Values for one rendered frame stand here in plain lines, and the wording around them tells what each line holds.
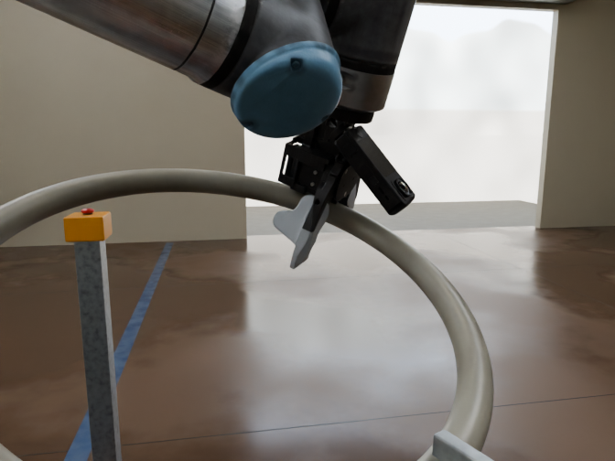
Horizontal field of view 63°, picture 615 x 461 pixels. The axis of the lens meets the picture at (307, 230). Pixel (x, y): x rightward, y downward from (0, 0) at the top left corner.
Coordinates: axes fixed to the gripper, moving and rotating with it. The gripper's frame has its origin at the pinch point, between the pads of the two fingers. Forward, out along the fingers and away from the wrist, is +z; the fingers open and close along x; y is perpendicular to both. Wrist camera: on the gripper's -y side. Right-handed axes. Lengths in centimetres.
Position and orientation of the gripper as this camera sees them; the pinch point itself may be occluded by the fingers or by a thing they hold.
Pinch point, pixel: (322, 250)
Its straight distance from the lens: 68.1
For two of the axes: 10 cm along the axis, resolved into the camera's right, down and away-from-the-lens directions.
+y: -8.6, -4.0, 3.1
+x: -4.6, 3.5, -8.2
